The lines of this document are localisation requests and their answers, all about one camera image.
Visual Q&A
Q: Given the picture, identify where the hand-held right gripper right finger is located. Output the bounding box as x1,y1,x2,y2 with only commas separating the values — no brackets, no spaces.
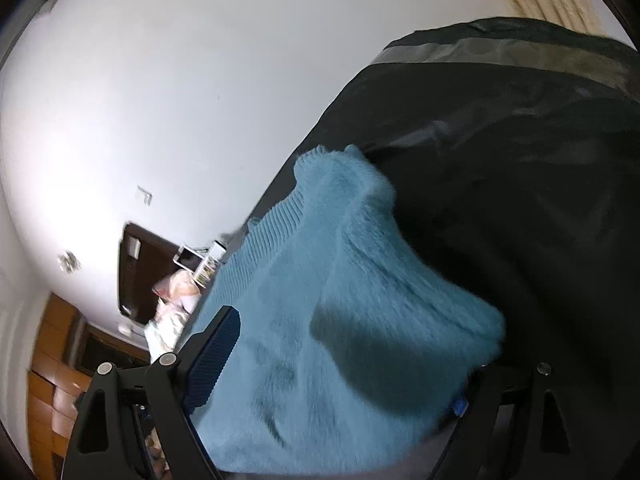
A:
437,362,583,480

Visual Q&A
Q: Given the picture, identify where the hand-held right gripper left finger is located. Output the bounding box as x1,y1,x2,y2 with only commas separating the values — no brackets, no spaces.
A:
60,305,242,480

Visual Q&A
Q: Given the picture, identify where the blue fuzzy sweater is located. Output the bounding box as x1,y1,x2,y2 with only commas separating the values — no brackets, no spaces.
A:
192,144,507,475

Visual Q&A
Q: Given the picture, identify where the light patterned bedding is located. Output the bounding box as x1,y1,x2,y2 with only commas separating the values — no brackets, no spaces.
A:
144,305,190,361

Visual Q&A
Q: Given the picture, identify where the pink pillow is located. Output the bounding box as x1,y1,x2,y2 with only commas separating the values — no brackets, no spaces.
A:
152,270,202,313

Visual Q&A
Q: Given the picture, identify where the white printed bottle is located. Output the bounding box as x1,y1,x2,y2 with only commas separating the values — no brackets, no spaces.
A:
194,241,229,287

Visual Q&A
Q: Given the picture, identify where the dark wooden headboard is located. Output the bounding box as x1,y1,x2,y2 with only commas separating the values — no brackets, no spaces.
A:
117,223,182,324

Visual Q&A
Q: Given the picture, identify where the wooden wardrobe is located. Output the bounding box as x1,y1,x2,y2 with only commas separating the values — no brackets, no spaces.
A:
27,294,151,480

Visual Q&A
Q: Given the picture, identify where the black jacket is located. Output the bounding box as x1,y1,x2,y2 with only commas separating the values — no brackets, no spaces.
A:
172,17,640,480

